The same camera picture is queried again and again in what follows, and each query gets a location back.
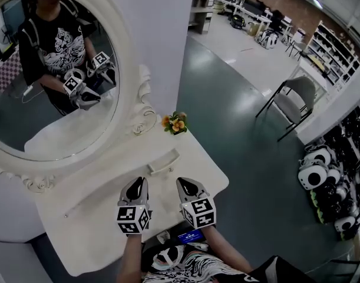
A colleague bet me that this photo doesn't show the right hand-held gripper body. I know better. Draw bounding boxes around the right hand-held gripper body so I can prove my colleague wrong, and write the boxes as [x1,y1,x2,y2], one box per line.
[179,195,217,230]

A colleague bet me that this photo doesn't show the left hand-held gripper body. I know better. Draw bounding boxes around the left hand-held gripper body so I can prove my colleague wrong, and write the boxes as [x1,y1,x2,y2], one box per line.
[116,198,151,236]

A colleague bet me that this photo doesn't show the person's right forearm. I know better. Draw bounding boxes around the person's right forearm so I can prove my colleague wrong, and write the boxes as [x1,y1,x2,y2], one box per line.
[201,225,255,274]

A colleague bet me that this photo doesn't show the person's left forearm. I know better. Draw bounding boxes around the person's left forearm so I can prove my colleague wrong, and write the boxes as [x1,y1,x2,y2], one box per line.
[115,233,144,283]

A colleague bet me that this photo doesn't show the white dressing table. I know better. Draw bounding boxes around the white dressing table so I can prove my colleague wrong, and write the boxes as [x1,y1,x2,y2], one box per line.
[23,127,230,278]

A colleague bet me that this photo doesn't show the white drawer with small knob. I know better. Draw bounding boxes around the white drawer with small knob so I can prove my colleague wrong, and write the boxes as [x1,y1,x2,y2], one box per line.
[35,187,121,235]

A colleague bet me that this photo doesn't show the grey open shelf cabinet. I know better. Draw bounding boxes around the grey open shelf cabinet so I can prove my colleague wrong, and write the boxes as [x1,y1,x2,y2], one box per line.
[187,0,214,35]

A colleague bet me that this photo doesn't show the device with blue screen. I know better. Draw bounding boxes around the device with blue screen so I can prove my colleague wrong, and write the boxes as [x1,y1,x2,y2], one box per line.
[177,229,204,244]

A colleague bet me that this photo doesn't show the person's black printed shirt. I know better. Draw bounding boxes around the person's black printed shirt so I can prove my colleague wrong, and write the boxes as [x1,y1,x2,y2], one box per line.
[140,242,319,283]

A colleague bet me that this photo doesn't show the orange flowers in small pot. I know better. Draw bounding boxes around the orange flowers in small pot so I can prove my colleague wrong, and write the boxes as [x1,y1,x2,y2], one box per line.
[161,110,189,136]

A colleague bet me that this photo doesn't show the pile of black white backpacks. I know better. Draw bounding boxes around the pile of black white backpacks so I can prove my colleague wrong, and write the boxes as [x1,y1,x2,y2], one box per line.
[296,144,360,242]

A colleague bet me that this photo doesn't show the grey chair black legs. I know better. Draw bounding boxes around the grey chair black legs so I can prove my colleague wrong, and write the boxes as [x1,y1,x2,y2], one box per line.
[255,75,317,143]

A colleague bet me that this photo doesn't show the rack of black gear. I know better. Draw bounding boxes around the rack of black gear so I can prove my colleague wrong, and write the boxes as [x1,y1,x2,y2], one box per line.
[323,94,360,218]

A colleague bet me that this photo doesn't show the white table with yellow item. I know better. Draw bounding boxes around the white table with yellow item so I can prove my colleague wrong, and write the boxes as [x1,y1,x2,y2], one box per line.
[296,54,329,101]

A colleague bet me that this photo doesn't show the black white backpack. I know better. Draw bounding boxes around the black white backpack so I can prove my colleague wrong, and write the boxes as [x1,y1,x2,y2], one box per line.
[255,28,280,50]

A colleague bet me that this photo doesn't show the cardboard box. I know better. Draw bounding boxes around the cardboard box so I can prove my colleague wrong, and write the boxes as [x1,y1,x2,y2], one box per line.
[246,21,262,37]

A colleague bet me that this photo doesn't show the black and yellow bag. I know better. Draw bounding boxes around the black and yellow bag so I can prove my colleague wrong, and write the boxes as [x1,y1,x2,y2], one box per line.
[229,13,246,29]

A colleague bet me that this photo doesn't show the row of white office desks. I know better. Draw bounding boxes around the row of white office desks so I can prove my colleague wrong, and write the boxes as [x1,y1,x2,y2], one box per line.
[215,0,294,38]

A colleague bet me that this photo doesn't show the white storage shelf rack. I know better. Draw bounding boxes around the white storage shelf rack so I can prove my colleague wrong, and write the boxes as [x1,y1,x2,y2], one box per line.
[305,21,360,91]

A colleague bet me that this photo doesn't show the oval mirror ornate white frame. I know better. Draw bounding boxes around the oval mirror ornate white frame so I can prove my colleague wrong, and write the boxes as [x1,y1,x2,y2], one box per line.
[0,0,157,195]

